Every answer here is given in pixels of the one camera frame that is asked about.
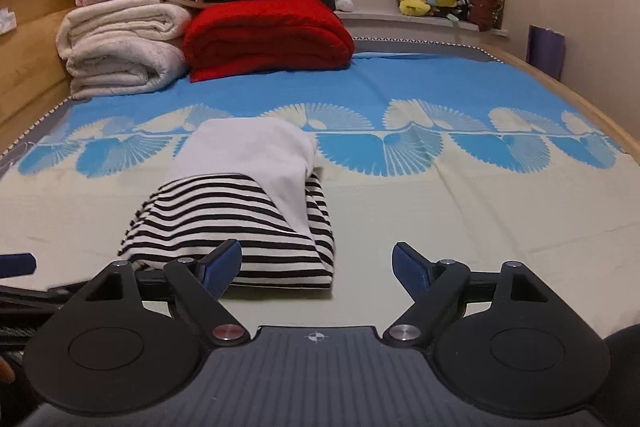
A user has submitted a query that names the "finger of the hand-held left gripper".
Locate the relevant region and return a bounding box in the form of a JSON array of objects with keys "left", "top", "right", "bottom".
[{"left": 0, "top": 253, "right": 37, "bottom": 279}]

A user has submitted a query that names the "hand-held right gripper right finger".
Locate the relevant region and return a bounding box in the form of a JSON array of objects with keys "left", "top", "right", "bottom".
[{"left": 382, "top": 242, "right": 553, "bottom": 349}]

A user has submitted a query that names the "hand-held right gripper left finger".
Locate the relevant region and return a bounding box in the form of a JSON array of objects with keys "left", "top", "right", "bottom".
[{"left": 75, "top": 238, "right": 252, "bottom": 349}]

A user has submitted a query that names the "striped shirt with white vest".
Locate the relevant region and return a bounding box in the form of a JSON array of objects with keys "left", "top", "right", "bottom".
[{"left": 118, "top": 117, "right": 336, "bottom": 291}]

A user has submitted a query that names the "blue and cream bed blanket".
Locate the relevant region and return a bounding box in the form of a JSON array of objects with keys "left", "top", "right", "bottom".
[{"left": 0, "top": 39, "right": 640, "bottom": 339}]

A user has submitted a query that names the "wooden headboard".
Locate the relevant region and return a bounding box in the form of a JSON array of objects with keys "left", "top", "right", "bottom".
[{"left": 0, "top": 0, "right": 94, "bottom": 142}]

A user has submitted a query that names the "red folded blanket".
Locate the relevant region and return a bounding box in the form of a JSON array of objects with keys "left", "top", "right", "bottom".
[{"left": 181, "top": 0, "right": 356, "bottom": 84}]

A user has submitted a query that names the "white rolled quilt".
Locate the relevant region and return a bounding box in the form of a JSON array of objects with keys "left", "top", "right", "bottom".
[{"left": 55, "top": 2, "right": 194, "bottom": 100}]

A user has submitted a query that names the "white window sill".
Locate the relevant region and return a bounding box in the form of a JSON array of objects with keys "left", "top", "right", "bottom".
[{"left": 345, "top": 9, "right": 511, "bottom": 40}]

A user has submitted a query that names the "purple bag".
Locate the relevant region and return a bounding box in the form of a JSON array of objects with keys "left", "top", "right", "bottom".
[{"left": 527, "top": 25, "right": 566, "bottom": 82}]

